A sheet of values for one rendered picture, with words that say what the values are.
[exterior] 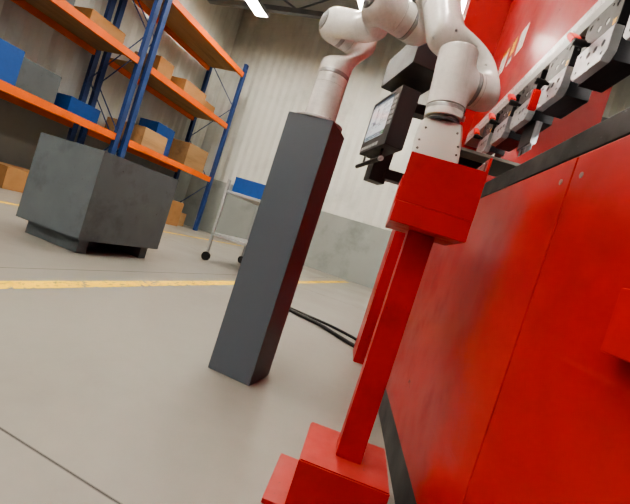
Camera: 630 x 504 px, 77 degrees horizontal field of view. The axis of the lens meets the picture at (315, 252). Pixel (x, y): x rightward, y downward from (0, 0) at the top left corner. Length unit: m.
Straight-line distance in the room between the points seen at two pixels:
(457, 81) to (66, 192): 2.74
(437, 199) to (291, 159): 0.75
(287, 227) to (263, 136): 8.61
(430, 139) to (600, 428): 0.61
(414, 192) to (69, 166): 2.71
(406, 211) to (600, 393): 0.48
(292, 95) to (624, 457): 9.86
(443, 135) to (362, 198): 7.98
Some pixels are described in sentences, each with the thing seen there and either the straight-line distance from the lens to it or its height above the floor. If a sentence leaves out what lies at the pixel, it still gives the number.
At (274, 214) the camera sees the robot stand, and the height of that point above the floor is 0.62.
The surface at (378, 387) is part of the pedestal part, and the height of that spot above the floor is 0.30.
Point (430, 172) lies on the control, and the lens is 0.87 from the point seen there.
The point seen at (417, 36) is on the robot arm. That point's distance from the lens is 1.37.
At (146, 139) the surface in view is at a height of 1.38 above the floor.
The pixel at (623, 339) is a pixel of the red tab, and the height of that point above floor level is 0.57.
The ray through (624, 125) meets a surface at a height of 0.85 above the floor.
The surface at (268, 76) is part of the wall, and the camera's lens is 10.56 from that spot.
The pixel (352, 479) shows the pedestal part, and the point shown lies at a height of 0.12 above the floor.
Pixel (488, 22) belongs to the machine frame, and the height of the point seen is 2.00.
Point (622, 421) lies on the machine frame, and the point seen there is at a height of 0.49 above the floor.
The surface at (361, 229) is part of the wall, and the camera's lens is 8.78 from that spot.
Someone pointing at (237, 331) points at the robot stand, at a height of 0.17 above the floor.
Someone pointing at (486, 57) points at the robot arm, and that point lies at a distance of 1.07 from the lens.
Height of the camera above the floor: 0.57
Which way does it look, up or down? 1 degrees down
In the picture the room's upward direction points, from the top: 18 degrees clockwise
